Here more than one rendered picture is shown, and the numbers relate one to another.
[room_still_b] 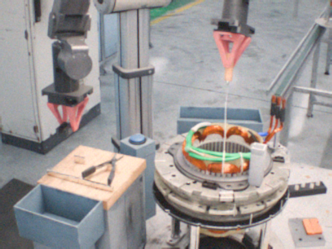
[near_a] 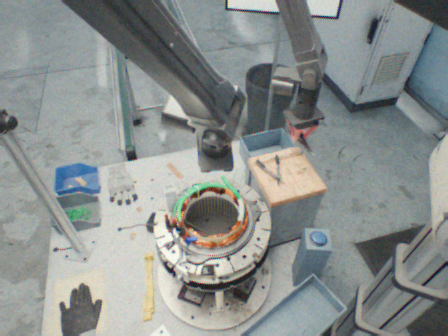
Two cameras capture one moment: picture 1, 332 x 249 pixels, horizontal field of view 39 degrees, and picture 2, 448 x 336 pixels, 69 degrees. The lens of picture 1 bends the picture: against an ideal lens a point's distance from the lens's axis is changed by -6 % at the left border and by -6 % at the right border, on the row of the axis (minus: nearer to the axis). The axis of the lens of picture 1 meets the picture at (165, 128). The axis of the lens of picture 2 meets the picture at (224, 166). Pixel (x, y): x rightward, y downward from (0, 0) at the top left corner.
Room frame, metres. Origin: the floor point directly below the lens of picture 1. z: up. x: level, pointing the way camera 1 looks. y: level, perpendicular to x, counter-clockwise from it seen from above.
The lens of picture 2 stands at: (1.40, -0.44, 1.85)
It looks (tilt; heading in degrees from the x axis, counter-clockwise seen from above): 47 degrees down; 139
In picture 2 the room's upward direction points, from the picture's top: straight up
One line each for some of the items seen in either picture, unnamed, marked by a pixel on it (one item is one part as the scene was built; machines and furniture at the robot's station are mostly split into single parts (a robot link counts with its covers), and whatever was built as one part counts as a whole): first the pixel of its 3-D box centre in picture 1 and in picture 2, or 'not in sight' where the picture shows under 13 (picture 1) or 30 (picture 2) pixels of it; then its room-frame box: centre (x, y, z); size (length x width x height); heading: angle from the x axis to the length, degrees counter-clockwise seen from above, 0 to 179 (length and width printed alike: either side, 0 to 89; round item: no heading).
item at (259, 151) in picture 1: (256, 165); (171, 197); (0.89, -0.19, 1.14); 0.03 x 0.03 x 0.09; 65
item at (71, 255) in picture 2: not in sight; (80, 249); (0.61, -0.45, 0.78); 0.09 x 0.09 x 0.01; 40
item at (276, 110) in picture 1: (277, 111); (175, 227); (1.01, -0.26, 1.21); 0.04 x 0.04 x 0.03; 65
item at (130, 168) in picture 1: (92, 174); (285, 174); (0.99, 0.17, 1.05); 0.20 x 0.19 x 0.02; 157
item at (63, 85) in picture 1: (66, 80); (305, 108); (0.98, 0.21, 1.30); 0.10 x 0.07 x 0.07; 68
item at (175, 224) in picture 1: (176, 208); not in sight; (1.06, -0.03, 0.91); 0.02 x 0.02 x 0.21
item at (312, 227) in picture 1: (312, 226); not in sight; (1.10, -0.43, 0.80); 0.07 x 0.05 x 0.01; 0
